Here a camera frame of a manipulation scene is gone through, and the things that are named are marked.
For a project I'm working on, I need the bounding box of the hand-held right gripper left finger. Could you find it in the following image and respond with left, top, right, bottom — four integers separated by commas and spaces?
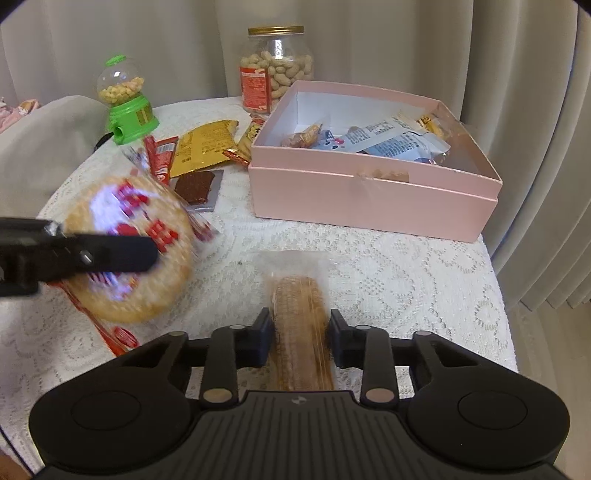
111, 308, 274, 409

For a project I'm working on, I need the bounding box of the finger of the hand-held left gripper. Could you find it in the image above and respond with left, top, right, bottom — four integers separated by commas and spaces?
39, 232, 158, 283
0, 218, 79, 241

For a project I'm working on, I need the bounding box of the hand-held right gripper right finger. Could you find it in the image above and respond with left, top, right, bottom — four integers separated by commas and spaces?
329, 308, 483, 409

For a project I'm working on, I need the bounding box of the long wafer biscuit packet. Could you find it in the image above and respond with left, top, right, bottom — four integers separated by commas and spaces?
257, 250, 336, 393

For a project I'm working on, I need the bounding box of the round rice cracker packet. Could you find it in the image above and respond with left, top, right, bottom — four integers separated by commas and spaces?
58, 141, 220, 356

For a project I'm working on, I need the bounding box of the pink cardboard box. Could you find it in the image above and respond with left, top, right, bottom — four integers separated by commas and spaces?
248, 80, 502, 243

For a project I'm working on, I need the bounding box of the white printed snack packet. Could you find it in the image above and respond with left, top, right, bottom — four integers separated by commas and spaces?
316, 129, 352, 152

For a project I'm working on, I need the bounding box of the small peanut candy packet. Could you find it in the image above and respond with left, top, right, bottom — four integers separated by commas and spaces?
281, 123, 324, 148

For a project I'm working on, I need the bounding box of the blue white snack packet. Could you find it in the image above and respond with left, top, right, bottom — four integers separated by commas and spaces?
355, 117, 452, 162

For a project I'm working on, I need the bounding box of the yellow clear snack packet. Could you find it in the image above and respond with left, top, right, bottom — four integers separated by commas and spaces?
398, 112, 457, 140

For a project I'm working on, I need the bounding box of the grey cloth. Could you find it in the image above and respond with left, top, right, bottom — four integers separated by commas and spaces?
0, 95, 112, 217

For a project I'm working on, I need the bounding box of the dark red snack packet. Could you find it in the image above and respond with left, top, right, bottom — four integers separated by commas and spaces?
173, 170, 225, 213

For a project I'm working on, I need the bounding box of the pink printed cloth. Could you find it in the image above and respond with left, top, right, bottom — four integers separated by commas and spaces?
0, 97, 40, 132

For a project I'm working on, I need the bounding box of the green gumball candy dispenser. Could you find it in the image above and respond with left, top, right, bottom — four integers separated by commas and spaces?
96, 55, 160, 146

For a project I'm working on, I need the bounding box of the yellow striped snack packet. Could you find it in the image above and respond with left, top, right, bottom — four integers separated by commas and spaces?
235, 117, 267, 161

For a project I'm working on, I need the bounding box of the clear peanut jar gold lid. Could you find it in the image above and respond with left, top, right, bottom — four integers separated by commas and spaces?
239, 25, 315, 115

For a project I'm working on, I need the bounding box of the beige curtain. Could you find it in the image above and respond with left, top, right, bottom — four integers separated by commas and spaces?
0, 0, 591, 480

